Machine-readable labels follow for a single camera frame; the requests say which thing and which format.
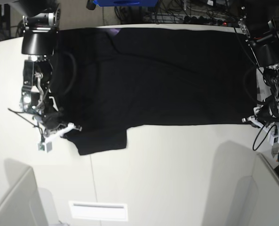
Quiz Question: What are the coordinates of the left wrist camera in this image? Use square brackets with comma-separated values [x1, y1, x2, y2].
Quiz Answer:
[268, 132, 279, 145]

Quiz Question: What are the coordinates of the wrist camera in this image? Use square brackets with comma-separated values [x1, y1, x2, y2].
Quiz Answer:
[38, 141, 52, 153]
[268, 132, 279, 145]

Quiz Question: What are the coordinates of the black power strip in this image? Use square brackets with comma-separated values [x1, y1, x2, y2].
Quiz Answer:
[183, 16, 228, 26]

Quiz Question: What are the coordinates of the right grey partition panel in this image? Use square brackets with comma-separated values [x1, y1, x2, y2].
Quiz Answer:
[249, 153, 279, 226]

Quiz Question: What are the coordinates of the blue box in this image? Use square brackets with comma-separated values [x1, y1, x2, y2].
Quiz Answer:
[93, 0, 158, 7]

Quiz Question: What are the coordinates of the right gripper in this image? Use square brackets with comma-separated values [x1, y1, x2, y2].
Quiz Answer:
[37, 96, 82, 139]

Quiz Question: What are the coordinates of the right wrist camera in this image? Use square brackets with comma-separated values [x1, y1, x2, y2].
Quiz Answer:
[38, 141, 52, 153]

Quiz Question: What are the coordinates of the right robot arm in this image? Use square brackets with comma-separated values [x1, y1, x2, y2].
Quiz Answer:
[9, 0, 82, 141]

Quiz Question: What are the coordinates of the grey partition panel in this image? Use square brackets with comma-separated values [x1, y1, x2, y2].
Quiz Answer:
[0, 167, 48, 226]
[249, 153, 279, 226]

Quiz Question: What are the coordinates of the black T-shirt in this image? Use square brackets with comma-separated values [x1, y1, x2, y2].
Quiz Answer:
[51, 28, 257, 155]

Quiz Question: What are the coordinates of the white label plate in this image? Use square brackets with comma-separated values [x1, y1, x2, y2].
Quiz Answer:
[69, 201, 128, 221]

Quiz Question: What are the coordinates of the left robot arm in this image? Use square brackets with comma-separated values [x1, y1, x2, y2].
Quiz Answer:
[238, 0, 279, 127]

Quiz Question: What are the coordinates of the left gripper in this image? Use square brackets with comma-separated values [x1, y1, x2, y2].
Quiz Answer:
[241, 95, 279, 132]

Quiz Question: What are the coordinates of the left grey partition panel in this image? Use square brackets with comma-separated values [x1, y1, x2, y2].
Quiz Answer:
[0, 167, 48, 226]

